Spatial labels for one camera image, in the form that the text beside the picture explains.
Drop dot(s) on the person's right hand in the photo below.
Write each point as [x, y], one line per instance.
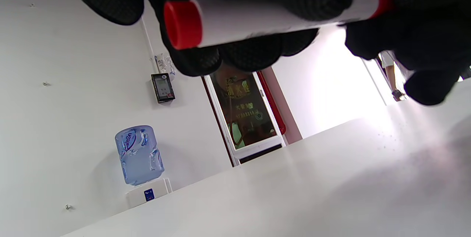
[430, 38]

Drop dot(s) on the white marker with red end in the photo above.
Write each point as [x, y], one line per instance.
[228, 20]

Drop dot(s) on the blue dispenser water bottle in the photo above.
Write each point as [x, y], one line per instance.
[140, 159]

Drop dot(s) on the white water dispenser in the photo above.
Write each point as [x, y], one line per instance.
[134, 197]

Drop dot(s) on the black wall control panel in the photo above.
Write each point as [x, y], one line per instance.
[163, 89]

